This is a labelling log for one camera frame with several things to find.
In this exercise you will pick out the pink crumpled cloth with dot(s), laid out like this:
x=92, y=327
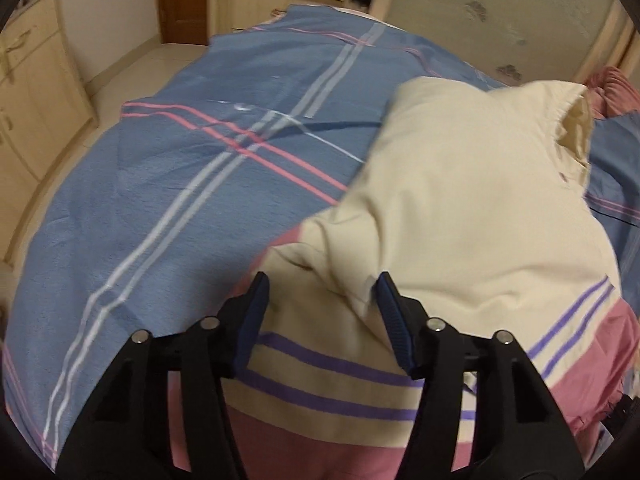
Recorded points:
x=612, y=91

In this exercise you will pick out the cream pants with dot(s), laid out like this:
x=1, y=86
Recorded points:
x=450, y=185

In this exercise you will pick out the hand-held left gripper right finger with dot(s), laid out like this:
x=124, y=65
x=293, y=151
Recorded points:
x=396, y=317

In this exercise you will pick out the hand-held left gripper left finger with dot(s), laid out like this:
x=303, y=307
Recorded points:
x=251, y=310

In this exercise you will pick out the blue pink plaid bed sheet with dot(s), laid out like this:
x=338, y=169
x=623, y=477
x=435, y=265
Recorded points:
x=150, y=185

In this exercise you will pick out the brown wooden door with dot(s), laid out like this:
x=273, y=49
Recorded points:
x=182, y=0

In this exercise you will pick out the light wooden cabinet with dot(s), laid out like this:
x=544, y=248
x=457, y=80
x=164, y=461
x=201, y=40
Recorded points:
x=35, y=100

